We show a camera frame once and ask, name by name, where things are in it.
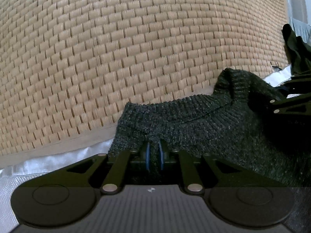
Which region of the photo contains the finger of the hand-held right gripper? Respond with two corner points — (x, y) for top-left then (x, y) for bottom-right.
(268, 92), (311, 117)
(279, 76), (311, 95)

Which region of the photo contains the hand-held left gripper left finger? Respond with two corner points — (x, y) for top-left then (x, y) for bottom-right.
(47, 142), (150, 195)

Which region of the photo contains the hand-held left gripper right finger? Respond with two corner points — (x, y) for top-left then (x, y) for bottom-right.
(158, 142), (258, 195)

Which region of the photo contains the black thin garment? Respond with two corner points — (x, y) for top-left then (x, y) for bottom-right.
(281, 24), (311, 78)

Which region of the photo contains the dark sweater with squirrel embroidery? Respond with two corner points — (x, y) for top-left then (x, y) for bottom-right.
(108, 68), (311, 187)

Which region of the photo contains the grey cloth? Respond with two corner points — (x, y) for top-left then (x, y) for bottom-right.
(289, 17), (311, 40)

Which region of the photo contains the grey woven bed mat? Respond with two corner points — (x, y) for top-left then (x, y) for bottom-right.
(0, 139), (116, 233)

